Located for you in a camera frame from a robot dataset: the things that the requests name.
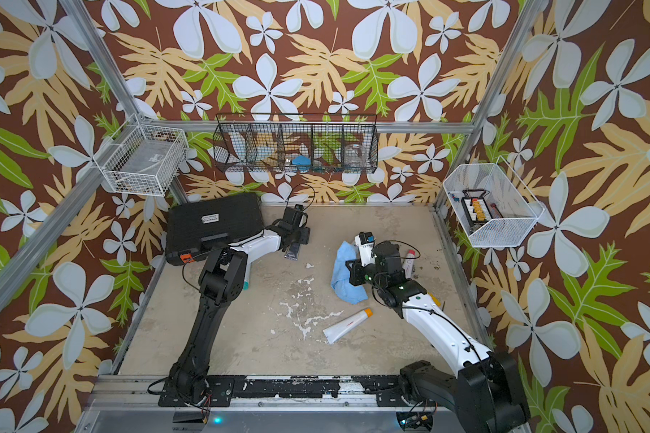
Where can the white tube orange cap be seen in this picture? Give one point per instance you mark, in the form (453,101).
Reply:
(342,328)

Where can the white tube pink cap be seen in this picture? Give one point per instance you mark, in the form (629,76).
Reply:
(409,264)

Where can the white wire basket left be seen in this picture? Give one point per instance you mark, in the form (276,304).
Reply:
(143,158)

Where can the black box yellow items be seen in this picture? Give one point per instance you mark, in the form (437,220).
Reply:
(476,207)

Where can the white wire basket right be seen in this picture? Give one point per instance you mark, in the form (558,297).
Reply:
(515,208)

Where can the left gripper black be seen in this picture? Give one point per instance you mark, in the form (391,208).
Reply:
(306,232)

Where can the blue object in basket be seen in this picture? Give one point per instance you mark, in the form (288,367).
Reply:
(302,162)

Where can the yellow handle screwdriver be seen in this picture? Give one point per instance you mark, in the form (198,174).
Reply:
(435,300)

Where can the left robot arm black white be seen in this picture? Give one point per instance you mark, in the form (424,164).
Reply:
(223,278)

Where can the silver purple toothpaste tube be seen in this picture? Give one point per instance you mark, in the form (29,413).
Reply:
(292,252)

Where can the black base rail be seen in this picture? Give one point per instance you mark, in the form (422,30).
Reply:
(235,391)

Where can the black tool case orange latches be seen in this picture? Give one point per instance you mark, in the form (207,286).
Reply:
(194,228)

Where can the blue microfiber cloth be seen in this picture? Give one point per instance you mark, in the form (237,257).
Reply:
(340,281)

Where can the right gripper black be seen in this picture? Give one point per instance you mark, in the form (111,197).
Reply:
(356,271)

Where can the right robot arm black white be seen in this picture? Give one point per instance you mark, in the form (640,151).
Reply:
(484,388)

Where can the white wire basket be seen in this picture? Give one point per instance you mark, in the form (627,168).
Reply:
(143,158)
(515,208)

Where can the black wire basket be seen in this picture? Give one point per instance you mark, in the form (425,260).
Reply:
(334,143)

